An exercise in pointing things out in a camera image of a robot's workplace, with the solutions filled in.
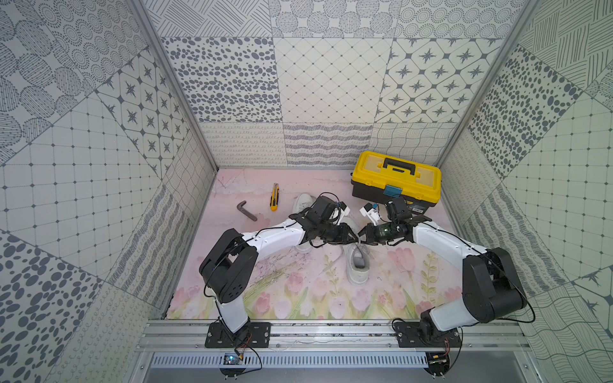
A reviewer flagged white sneaker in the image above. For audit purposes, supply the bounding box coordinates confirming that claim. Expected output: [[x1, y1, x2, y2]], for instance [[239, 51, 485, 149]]
[[292, 193, 316, 216], [341, 243, 371, 285]]

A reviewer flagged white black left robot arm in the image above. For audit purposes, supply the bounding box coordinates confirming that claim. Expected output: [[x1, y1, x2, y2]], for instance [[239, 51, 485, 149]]
[[199, 192, 359, 349]]

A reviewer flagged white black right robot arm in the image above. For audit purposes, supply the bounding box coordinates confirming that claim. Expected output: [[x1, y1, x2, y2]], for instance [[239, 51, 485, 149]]
[[359, 197, 529, 347]]

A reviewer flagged yellow black utility knife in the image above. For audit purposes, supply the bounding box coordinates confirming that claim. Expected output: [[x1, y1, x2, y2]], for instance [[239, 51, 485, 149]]
[[269, 183, 279, 212]]

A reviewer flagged pink floral table mat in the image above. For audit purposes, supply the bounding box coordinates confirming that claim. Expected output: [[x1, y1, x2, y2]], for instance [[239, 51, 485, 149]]
[[167, 169, 462, 320]]

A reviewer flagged yellow black plastic toolbox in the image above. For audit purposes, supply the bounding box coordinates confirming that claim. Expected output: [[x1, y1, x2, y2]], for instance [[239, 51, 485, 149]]
[[351, 151, 442, 214]]

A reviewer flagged dark metal hex key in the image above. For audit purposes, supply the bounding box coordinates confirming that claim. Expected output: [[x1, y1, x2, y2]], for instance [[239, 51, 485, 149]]
[[236, 200, 258, 222]]

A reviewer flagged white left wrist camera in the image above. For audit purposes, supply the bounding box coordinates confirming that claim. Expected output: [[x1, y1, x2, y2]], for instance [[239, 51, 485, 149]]
[[332, 202, 351, 224]]

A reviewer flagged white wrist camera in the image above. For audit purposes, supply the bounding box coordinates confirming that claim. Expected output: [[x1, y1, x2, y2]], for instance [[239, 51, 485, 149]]
[[332, 202, 351, 224], [360, 203, 382, 225]]

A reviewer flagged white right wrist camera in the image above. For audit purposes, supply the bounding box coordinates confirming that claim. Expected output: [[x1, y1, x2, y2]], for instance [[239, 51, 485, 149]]
[[360, 203, 382, 225]]

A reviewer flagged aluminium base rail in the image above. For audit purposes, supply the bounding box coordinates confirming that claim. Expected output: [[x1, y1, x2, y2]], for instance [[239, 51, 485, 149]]
[[136, 320, 530, 371]]

